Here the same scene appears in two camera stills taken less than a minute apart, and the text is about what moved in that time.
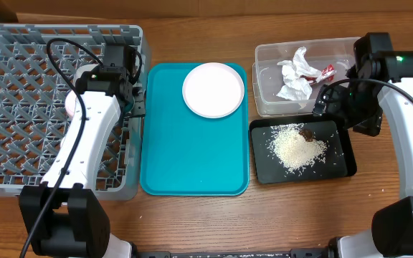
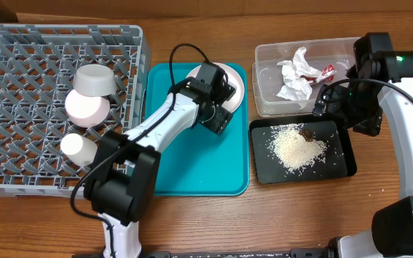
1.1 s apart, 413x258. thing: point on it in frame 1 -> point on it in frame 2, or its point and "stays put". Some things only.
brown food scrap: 307,132 stays put
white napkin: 298,76 stays put
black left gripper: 140,108 -> 221,121
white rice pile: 293,152 stays put
